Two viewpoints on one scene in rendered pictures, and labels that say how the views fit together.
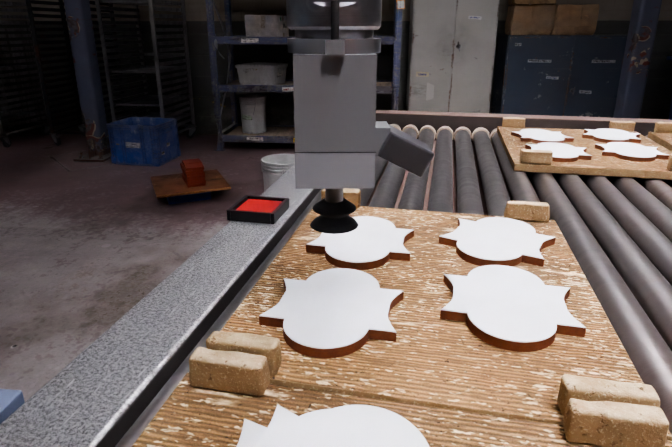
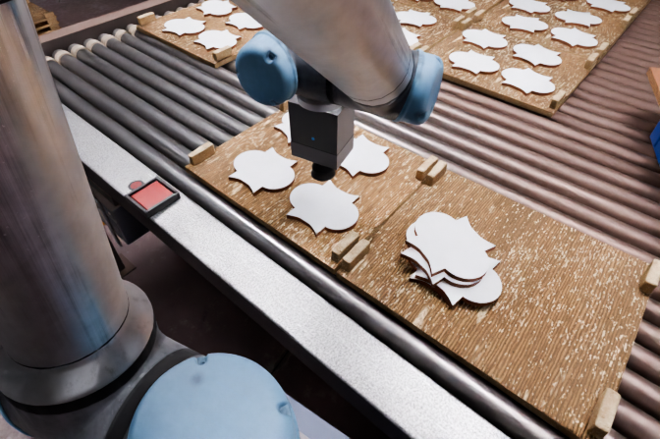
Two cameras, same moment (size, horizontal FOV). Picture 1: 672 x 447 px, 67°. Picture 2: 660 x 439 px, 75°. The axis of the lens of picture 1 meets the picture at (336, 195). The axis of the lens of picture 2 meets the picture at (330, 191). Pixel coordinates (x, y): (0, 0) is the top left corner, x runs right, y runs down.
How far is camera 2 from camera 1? 0.61 m
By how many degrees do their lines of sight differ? 57
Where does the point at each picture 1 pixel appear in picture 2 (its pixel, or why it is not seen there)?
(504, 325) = (374, 165)
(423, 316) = (347, 183)
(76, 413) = (325, 323)
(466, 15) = not seen: outside the picture
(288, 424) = (417, 240)
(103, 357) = (284, 309)
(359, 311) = (337, 199)
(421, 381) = (386, 203)
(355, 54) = not seen: hidden behind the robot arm
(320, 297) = (315, 207)
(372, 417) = (423, 219)
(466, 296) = (349, 164)
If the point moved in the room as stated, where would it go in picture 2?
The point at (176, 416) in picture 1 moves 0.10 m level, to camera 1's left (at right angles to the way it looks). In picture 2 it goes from (364, 281) to (336, 331)
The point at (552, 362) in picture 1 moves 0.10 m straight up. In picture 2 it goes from (396, 167) to (402, 128)
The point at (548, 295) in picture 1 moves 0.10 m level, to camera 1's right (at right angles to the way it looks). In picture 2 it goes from (363, 142) to (381, 120)
